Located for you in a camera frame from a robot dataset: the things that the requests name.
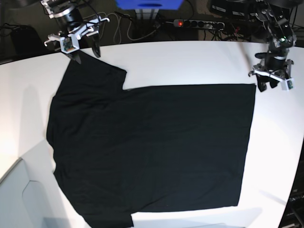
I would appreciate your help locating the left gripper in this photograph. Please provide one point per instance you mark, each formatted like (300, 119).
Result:
(274, 65)

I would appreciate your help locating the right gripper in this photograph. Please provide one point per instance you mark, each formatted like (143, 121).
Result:
(86, 29)

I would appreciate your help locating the black T-shirt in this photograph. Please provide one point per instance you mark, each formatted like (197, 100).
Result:
(149, 149)

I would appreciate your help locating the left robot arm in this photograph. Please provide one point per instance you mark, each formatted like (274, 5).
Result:
(279, 32)

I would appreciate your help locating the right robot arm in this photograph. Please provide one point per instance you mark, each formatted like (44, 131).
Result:
(73, 27)

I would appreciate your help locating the blue box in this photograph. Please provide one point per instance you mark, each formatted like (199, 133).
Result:
(149, 4)

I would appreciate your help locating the grey power strip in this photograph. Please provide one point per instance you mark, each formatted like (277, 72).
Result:
(199, 24)

